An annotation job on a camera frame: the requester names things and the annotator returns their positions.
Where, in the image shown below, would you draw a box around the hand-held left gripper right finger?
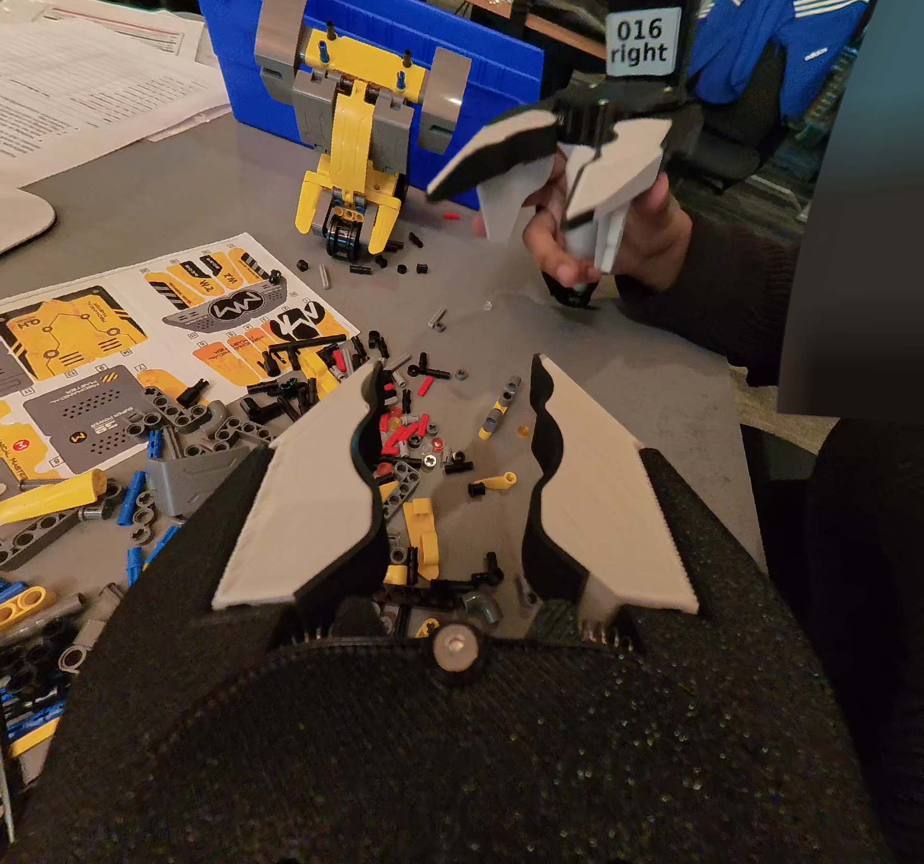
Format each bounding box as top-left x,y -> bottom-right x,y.
521,353 -> 701,627

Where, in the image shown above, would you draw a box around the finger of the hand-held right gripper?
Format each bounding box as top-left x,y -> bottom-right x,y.
424,106 -> 564,204
565,119 -> 674,231

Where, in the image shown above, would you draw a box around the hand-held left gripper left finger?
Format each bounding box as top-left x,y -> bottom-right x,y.
210,361 -> 393,612

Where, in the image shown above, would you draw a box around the person's right forearm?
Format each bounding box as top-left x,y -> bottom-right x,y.
615,213 -> 813,377

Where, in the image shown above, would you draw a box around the person's right hand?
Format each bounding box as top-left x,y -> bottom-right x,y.
521,155 -> 695,289

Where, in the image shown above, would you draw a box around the wooden background desk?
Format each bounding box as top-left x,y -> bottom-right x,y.
451,0 -> 611,60

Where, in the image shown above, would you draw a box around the pile of toy building pieces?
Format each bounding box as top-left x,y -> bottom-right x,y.
0,330 -> 506,764

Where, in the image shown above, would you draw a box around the black office chair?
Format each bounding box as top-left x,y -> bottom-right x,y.
679,41 -> 817,193

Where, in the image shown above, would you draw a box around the blue striped jacket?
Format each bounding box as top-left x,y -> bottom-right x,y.
686,0 -> 883,121

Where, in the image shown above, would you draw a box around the scattered small black pins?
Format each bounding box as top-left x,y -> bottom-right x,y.
296,210 -> 463,280

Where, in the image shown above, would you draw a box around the yellow grey toy vehicle model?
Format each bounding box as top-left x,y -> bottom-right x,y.
254,0 -> 472,263

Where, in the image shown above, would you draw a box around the blue plastic bin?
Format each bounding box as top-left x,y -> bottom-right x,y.
184,0 -> 544,211

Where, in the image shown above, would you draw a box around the yellow grey sticker sheet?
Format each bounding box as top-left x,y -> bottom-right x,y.
0,232 -> 362,478

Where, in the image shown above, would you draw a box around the white metal stand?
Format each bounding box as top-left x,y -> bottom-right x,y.
0,185 -> 57,256

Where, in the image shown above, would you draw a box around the white printed papers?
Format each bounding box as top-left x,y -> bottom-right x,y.
0,0 -> 233,190

